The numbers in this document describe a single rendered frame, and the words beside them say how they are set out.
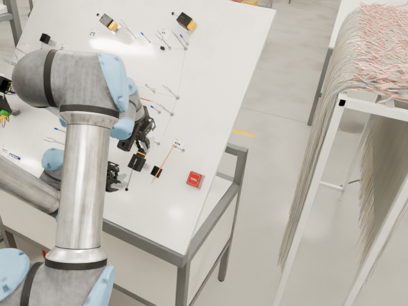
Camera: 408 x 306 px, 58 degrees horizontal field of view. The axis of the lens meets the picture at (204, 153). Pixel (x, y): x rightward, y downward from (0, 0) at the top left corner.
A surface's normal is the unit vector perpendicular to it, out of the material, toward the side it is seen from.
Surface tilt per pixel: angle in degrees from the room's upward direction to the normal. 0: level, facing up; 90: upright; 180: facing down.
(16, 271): 8
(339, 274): 0
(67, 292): 51
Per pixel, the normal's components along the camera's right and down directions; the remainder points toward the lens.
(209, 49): -0.29, -0.18
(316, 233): 0.08, -0.82
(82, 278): 0.55, -0.04
